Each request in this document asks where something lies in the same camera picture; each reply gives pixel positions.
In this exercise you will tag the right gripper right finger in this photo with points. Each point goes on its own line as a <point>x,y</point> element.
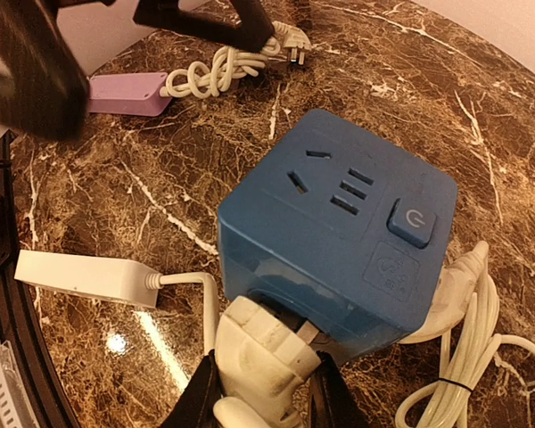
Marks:
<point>331,405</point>

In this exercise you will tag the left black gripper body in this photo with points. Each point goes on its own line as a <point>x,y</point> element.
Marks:
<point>45,92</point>

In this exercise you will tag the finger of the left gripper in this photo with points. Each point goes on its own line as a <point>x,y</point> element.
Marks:
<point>255,27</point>
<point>167,15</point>

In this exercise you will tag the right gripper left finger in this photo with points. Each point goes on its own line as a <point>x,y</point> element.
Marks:
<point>194,408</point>

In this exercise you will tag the dark blue cube socket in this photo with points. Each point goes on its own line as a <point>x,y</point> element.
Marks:
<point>342,228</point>

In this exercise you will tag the purple power strip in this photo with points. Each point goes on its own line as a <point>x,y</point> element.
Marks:
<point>134,94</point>

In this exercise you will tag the white power strip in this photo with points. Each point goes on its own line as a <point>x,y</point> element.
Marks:
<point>110,279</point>

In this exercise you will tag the white slotted cable duct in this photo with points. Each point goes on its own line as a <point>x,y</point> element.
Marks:
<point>14,408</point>

